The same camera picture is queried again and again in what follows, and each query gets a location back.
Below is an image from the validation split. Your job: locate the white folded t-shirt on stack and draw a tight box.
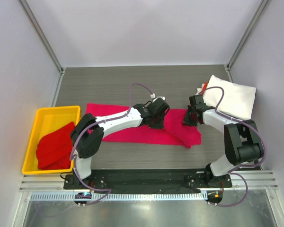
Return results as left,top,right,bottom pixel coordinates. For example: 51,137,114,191
203,75,256,120

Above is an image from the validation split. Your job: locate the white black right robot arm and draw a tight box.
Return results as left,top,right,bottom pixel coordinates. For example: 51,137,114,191
183,95,265,188

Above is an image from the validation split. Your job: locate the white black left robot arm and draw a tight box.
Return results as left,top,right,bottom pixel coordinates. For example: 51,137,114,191
70,97,170,189

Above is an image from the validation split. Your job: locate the left aluminium frame post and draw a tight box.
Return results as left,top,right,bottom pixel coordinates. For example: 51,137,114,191
17,0,65,75

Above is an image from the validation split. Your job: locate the pink t-shirt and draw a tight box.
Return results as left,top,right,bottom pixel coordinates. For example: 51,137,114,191
86,102,202,149

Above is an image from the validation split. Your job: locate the orange folded t-shirt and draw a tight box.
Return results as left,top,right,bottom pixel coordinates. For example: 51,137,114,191
200,81,208,94

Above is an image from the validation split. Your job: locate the red t-shirt in bin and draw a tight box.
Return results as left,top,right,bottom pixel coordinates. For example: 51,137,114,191
36,122,74,170

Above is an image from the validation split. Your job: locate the right aluminium frame post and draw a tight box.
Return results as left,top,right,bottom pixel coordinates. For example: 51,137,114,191
225,0,271,72

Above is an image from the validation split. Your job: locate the yellow plastic bin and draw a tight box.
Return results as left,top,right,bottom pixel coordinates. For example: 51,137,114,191
22,105,81,175

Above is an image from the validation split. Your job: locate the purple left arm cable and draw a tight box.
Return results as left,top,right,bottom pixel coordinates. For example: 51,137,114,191
70,82,157,213

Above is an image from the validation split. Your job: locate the white slotted cable duct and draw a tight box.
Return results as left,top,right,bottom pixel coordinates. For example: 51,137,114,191
30,191,207,202

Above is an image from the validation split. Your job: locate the aluminium frame post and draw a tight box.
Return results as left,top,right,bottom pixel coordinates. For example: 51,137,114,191
17,0,65,75
225,0,271,72

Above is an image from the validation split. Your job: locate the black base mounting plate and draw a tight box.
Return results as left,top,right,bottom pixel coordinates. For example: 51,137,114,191
62,168,233,195

